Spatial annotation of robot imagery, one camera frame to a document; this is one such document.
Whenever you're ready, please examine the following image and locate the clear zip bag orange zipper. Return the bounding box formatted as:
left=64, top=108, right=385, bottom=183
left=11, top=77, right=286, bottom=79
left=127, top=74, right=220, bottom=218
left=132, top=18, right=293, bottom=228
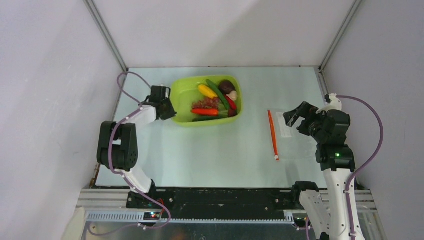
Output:
left=267, top=108, right=316, bottom=161

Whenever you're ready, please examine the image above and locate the orange carrot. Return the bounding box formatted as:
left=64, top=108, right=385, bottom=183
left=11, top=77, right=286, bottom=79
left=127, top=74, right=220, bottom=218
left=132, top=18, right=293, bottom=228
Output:
left=191, top=108, right=219, bottom=116

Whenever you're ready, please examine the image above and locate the long green cucumber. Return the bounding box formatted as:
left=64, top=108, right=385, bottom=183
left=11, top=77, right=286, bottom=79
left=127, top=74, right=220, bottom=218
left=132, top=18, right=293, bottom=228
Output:
left=205, top=79, right=230, bottom=110

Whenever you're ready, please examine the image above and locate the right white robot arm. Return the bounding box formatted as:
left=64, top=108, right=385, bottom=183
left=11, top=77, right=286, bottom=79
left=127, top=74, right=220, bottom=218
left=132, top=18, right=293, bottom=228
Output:
left=283, top=101, right=364, bottom=240

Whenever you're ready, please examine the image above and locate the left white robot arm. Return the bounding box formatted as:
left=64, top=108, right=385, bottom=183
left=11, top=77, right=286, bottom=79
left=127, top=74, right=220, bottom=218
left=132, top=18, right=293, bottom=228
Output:
left=96, top=85, right=177, bottom=208

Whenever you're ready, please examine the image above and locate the lime green plastic basin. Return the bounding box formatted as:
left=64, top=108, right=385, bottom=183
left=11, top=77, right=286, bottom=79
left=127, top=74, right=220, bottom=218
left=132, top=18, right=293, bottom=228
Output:
left=170, top=75, right=243, bottom=127

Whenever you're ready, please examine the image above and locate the yellow corn cob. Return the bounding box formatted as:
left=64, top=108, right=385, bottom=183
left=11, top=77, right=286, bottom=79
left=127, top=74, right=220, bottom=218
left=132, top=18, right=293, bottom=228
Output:
left=197, top=84, right=218, bottom=99

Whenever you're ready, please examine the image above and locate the red grape bunch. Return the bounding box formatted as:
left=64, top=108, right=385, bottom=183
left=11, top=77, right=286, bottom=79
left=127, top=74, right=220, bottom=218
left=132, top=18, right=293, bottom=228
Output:
left=191, top=97, right=221, bottom=109

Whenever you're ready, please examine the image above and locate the short dark green cucumber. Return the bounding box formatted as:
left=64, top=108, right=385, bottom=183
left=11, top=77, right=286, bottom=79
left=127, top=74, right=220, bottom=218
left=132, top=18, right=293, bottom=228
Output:
left=192, top=115, right=224, bottom=122

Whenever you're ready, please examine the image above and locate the dark purple mangosteen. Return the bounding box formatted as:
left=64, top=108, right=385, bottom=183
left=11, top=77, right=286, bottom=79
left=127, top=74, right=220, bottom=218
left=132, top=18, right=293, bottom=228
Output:
left=218, top=79, right=236, bottom=95

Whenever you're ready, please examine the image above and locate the red chili pepper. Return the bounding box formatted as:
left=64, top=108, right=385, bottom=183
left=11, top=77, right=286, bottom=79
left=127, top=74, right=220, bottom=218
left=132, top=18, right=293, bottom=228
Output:
left=224, top=95, right=237, bottom=111

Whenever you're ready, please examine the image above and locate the dark red small fruit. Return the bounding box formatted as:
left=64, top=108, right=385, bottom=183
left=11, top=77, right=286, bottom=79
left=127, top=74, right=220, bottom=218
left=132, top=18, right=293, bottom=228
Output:
left=227, top=108, right=238, bottom=118

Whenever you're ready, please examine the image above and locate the white garlic bulb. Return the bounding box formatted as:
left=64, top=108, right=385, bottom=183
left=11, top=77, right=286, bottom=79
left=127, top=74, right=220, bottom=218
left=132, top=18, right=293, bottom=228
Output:
left=226, top=90, right=239, bottom=102

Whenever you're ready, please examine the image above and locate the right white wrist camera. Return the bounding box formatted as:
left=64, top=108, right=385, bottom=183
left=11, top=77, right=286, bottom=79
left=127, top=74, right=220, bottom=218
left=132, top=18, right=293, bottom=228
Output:
left=316, top=93, right=342, bottom=114

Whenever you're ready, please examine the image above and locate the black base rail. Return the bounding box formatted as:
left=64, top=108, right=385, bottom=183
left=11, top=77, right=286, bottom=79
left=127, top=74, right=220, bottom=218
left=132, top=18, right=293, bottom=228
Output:
left=126, top=186, right=303, bottom=221

